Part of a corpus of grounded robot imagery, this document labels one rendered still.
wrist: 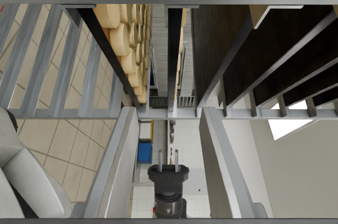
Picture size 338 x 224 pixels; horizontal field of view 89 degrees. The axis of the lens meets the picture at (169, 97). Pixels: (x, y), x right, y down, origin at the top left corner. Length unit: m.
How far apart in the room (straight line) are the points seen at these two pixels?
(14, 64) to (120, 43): 0.59
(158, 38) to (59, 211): 2.11
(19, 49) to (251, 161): 4.55
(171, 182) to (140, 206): 3.76
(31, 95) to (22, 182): 0.33
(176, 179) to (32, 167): 0.35
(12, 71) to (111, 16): 0.61
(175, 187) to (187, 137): 3.93
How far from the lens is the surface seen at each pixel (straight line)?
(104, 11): 0.23
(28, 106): 0.71
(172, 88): 0.36
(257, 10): 0.21
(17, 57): 0.83
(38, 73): 0.75
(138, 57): 0.41
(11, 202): 0.35
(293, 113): 0.68
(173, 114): 0.55
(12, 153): 0.47
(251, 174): 4.69
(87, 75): 0.64
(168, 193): 0.58
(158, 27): 2.45
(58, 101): 0.66
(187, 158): 4.36
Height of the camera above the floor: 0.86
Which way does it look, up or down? level
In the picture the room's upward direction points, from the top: 90 degrees clockwise
